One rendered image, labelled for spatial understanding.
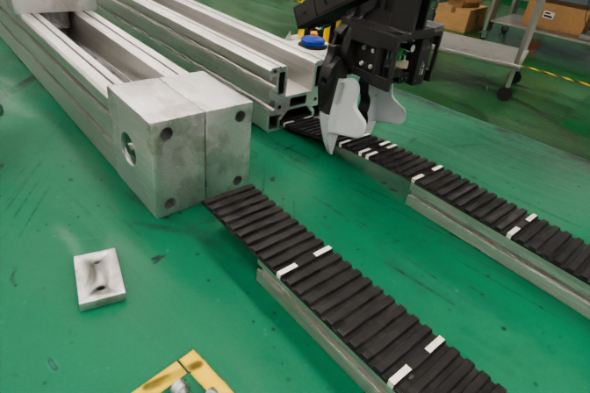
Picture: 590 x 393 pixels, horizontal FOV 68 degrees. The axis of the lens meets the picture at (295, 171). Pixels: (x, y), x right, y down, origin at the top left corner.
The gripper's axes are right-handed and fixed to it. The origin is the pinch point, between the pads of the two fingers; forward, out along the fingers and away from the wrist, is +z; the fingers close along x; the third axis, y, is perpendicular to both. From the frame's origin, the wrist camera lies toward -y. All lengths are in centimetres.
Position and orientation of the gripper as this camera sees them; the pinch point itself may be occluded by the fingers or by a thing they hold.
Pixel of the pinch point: (344, 135)
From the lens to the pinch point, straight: 52.9
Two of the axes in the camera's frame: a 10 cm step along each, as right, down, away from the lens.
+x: 7.6, -2.7, 5.9
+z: -1.0, 8.5, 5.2
